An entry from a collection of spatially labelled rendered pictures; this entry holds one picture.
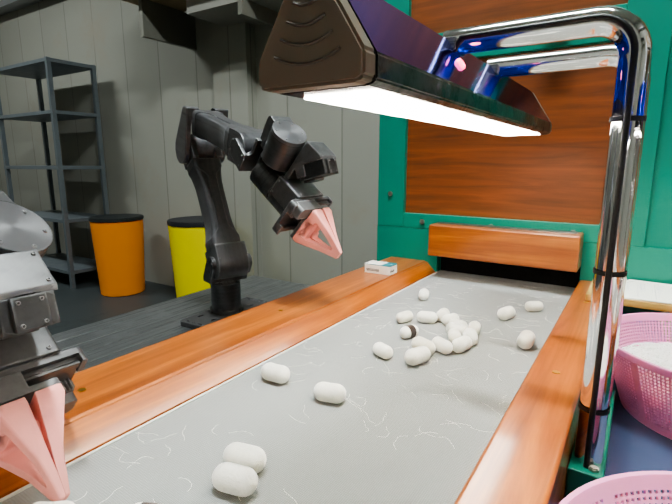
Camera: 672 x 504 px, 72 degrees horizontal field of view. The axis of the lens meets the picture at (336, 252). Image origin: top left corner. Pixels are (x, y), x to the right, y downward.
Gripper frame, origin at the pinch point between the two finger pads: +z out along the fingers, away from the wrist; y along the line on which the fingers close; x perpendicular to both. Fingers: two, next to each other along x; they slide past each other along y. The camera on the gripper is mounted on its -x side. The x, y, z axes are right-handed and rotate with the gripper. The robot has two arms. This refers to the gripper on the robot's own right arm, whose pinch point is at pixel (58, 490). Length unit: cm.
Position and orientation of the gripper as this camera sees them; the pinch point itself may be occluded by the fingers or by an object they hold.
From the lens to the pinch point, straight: 43.0
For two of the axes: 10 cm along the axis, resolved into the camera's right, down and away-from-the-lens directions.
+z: 6.3, 7.2, -2.9
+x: -5.4, 6.7, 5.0
